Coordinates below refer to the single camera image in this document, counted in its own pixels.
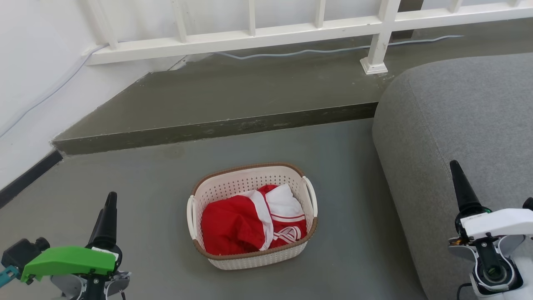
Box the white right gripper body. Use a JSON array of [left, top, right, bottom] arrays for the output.
[[454, 207, 533, 242]]

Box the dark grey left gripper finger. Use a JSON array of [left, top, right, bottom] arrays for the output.
[[86, 192, 123, 253]]

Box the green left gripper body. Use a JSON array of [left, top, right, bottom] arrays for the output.
[[20, 244, 124, 287]]

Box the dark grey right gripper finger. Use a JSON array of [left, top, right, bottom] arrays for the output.
[[449, 160, 492, 215]]

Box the cream perforated laundry basket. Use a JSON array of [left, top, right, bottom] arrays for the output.
[[187, 162, 319, 270]]

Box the grey fabric sofa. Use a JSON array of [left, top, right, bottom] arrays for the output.
[[372, 53, 533, 300]]

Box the black baseboard strip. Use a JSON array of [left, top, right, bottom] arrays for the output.
[[0, 150, 63, 209]]

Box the red and white garment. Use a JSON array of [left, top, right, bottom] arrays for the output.
[[201, 184, 308, 256]]

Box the white wooden railing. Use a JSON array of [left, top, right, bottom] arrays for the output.
[[81, 0, 533, 75]]

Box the teal left camera plug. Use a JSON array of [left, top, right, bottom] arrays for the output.
[[0, 266, 20, 289]]

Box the light grey wall cable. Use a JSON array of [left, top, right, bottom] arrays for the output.
[[0, 44, 110, 139]]

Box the dark brown post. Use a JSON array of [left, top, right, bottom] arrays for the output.
[[391, 0, 424, 41]]

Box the light grey floor cable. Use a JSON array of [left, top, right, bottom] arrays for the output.
[[212, 35, 464, 60]]

